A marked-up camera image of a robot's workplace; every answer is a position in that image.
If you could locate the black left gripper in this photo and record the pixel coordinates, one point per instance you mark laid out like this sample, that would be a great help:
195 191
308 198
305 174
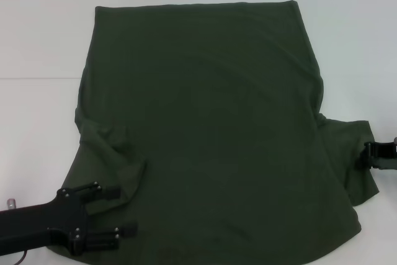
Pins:
46 221

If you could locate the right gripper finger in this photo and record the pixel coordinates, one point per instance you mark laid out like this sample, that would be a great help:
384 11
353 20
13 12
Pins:
384 164
381 150

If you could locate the dark green t-shirt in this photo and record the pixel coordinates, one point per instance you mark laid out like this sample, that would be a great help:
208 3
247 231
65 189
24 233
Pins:
198 106

